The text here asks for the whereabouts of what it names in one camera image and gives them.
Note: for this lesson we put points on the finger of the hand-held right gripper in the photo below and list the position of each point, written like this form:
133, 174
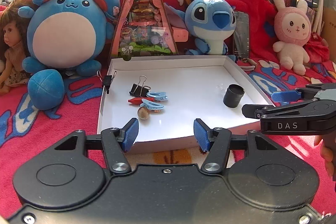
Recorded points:
284, 96
252, 111

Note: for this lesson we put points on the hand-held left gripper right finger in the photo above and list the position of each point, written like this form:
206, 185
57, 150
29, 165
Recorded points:
202, 134

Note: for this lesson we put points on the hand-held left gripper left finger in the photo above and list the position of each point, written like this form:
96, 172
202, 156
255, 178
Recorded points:
130, 134

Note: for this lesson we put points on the black cylindrical cap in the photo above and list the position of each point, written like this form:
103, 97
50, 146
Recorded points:
232, 100

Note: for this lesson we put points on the brown walnut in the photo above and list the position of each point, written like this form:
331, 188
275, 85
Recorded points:
143, 113

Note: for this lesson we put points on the red plastic cone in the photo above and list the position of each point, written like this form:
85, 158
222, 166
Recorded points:
136, 101

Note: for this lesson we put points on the blue hair clip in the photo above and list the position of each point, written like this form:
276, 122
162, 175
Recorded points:
152, 106
157, 96

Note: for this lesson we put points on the large black binder clip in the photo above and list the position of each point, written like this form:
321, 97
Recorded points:
137, 90

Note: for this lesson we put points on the white cardboard box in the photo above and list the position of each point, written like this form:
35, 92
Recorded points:
189, 87

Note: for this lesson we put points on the person's right hand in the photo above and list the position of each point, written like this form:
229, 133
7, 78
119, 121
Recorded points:
329, 155

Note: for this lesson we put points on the red cloth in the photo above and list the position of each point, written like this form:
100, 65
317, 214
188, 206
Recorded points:
317, 49

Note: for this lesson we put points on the small black binder clip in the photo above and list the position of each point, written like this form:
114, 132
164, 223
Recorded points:
107, 81

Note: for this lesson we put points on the pink bunny plush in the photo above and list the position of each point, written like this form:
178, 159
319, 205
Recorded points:
292, 35

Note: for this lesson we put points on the pink printed blanket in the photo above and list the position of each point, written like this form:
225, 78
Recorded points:
65, 119

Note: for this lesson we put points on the black smartphone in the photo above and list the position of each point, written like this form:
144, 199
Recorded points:
241, 35

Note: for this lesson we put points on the brown cardboard box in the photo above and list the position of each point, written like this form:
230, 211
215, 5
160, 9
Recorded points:
330, 19

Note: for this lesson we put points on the blue alien plush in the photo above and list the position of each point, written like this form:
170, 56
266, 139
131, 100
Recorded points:
210, 22

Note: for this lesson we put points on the white pipes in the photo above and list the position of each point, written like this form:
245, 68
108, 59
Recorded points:
320, 3

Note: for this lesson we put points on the small pink case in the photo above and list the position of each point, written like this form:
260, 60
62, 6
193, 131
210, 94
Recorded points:
180, 34

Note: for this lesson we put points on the triangular pink dollhouse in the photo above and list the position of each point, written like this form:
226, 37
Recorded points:
144, 24

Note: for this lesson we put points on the round blue mouse plush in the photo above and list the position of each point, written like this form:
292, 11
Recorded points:
65, 37

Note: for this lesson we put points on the brown haired doll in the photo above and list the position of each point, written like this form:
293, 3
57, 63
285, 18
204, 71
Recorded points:
11, 40

